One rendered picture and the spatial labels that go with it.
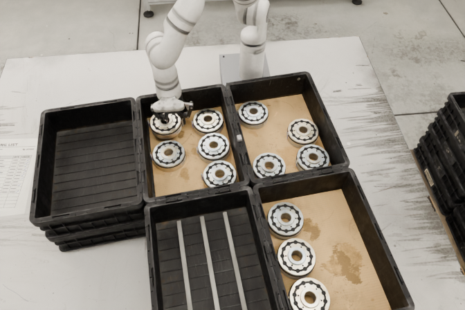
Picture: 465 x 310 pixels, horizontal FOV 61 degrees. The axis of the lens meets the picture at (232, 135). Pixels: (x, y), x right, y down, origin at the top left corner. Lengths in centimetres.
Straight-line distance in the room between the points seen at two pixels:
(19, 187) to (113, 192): 40
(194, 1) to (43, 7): 266
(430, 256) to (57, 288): 113
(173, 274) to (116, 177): 36
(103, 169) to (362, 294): 84
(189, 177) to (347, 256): 52
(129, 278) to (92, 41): 214
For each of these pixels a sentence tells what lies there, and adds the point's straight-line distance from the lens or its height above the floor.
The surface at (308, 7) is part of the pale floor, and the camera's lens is 331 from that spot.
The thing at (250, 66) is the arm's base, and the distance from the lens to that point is 147.
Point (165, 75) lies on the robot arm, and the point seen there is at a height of 112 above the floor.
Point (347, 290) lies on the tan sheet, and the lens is 114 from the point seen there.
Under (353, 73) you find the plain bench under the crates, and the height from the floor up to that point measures 70.
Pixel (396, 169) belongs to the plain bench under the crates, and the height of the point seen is 70.
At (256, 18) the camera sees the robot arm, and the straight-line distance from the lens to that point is 134.
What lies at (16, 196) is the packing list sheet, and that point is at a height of 70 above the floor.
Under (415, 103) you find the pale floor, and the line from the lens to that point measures 277.
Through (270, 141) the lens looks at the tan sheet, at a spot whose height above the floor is 83.
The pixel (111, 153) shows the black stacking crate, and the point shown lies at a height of 83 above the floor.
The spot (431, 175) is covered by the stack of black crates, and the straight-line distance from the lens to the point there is 220.
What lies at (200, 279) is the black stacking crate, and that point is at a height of 83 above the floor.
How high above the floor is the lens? 189
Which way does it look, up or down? 54 degrees down
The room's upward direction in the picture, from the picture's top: straight up
